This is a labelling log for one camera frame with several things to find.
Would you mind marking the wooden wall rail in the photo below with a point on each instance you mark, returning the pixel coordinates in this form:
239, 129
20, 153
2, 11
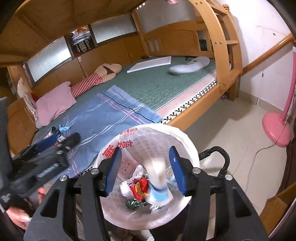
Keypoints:
266, 54

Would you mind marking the white tube with teal band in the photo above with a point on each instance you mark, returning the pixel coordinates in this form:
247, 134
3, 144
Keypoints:
157, 180

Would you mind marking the white cloth on headboard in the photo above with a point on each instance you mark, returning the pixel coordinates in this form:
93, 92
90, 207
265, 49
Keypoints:
30, 106

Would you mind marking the dark green box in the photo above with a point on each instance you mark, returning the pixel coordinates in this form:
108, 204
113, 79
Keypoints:
202, 44

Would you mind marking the brown wooden furniture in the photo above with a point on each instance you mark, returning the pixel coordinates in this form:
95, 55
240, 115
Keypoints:
279, 206

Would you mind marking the person's left hand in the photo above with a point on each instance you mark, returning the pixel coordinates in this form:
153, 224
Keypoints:
22, 215

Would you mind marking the ribbed glass panel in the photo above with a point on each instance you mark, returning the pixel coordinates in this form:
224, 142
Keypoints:
48, 60
113, 29

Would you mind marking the dark green wrapper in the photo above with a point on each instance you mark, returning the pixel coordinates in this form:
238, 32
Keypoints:
54, 131

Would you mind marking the pink round-base stand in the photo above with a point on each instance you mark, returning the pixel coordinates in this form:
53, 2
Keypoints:
275, 127

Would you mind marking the pink tissue packet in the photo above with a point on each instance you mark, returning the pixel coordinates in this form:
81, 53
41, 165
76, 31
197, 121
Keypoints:
48, 134

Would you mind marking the patterned mattress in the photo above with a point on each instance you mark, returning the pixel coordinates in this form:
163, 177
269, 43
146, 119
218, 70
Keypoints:
180, 103

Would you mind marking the blue checked blanket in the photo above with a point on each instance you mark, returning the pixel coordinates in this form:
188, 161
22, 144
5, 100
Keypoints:
97, 120

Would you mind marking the striped plush doll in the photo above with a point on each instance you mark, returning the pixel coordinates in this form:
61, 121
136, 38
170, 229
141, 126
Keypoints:
92, 80

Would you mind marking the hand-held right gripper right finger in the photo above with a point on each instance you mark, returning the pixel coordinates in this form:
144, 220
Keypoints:
178, 171

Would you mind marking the white red-printed plastic bag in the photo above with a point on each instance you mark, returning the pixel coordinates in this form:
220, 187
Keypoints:
111, 151

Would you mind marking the white plastic wastebasket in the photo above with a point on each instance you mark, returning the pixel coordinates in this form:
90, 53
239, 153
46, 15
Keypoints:
192, 148

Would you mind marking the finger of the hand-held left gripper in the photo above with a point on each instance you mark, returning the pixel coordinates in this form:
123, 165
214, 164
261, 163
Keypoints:
46, 142
71, 140

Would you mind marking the white massage pillow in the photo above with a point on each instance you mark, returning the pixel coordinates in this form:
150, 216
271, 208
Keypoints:
189, 66

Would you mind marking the white printed carton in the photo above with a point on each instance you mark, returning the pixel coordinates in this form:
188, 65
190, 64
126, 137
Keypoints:
61, 138

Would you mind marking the light blue wrapper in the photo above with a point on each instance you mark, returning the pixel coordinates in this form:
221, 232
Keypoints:
64, 128

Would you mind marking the pink pillow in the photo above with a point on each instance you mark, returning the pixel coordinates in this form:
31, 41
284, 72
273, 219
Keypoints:
55, 104

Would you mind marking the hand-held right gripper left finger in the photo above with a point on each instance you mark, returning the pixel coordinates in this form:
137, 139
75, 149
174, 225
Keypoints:
113, 171

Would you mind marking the wooden wall cabinet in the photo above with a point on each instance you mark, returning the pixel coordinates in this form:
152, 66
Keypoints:
97, 60

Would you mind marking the green woven mat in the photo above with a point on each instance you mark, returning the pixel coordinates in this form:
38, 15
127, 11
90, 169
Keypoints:
150, 88

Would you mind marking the wooden bunk bed frame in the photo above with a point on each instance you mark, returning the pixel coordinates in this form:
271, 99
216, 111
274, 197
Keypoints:
182, 32

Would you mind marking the white framed board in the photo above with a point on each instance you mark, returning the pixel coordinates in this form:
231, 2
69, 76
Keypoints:
150, 63

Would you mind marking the green snack packet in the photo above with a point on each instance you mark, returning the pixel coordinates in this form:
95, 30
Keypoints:
134, 203

